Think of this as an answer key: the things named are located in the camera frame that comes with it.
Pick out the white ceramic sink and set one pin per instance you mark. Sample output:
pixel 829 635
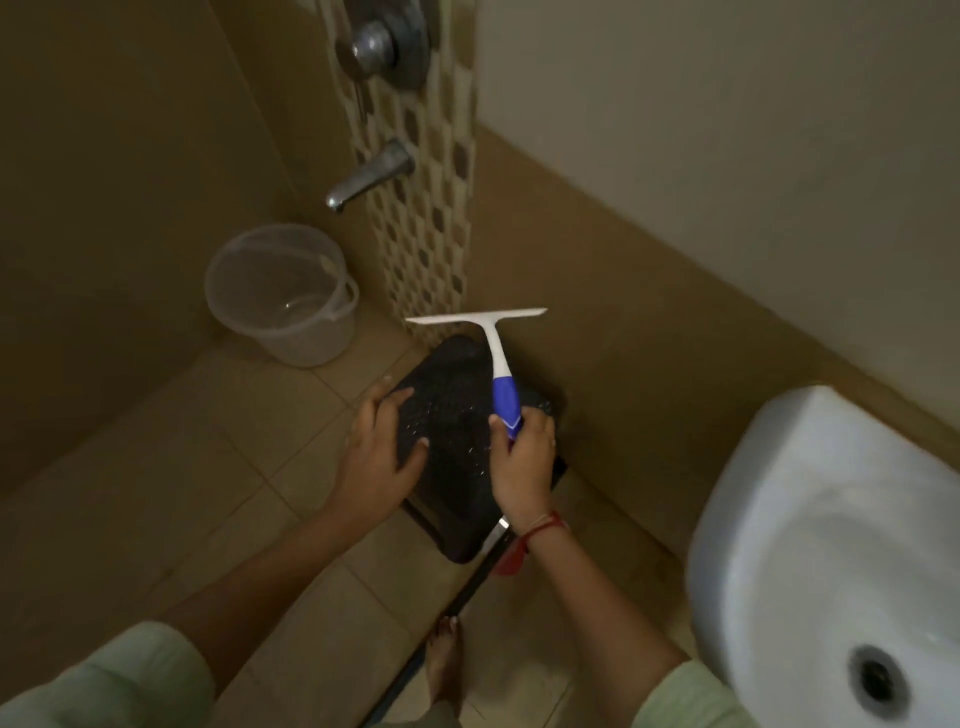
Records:
pixel 787 525

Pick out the person's bare foot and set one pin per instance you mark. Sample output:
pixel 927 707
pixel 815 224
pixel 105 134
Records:
pixel 446 660

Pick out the pale green right sleeve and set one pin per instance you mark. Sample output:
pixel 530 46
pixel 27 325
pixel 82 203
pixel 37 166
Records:
pixel 694 701

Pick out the pale green left sleeve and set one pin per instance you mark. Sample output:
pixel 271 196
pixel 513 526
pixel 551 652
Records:
pixel 105 682

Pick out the person's left thumb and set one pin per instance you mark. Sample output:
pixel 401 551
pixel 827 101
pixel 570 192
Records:
pixel 416 456

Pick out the white and blue squeegee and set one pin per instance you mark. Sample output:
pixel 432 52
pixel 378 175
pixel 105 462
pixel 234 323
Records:
pixel 496 360

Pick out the translucent plastic bucket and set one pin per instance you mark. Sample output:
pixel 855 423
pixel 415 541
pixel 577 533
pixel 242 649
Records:
pixel 281 300

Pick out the person's right thumb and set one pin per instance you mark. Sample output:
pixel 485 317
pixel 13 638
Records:
pixel 498 435

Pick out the chrome shower mixer knob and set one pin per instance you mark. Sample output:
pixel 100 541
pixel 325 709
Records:
pixel 375 43

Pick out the chrome tap spout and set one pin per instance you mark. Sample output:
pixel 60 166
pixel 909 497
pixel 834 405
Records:
pixel 371 176

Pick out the black plastic stool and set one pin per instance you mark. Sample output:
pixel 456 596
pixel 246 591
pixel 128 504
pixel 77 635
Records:
pixel 457 420

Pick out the person's right hand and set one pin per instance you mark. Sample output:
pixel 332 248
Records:
pixel 525 472

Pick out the person's left forearm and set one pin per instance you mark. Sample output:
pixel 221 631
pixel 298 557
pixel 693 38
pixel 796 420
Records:
pixel 262 570

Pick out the metal sink drain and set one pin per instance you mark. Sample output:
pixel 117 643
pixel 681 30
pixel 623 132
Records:
pixel 879 682

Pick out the pale green sleeve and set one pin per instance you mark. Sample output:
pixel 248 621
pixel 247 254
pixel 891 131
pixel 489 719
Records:
pixel 694 701
pixel 105 682

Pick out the person's right forearm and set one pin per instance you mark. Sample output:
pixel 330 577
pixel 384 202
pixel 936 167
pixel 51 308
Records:
pixel 600 607

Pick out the person's left hand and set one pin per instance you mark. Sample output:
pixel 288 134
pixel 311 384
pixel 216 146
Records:
pixel 375 465

